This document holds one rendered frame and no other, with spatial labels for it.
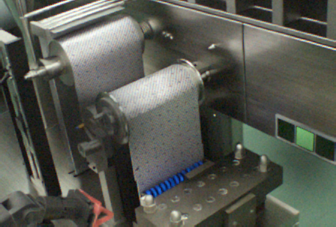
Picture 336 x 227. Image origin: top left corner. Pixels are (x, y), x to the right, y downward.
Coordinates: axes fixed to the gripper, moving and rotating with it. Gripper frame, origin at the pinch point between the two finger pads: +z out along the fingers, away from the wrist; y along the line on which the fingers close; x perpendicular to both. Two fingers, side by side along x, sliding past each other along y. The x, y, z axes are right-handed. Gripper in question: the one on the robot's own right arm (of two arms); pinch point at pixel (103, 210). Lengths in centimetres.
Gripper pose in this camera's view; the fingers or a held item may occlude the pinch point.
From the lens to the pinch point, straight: 134.8
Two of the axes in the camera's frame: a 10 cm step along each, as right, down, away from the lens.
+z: 7.5, 1.4, 6.5
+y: 5.8, 3.3, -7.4
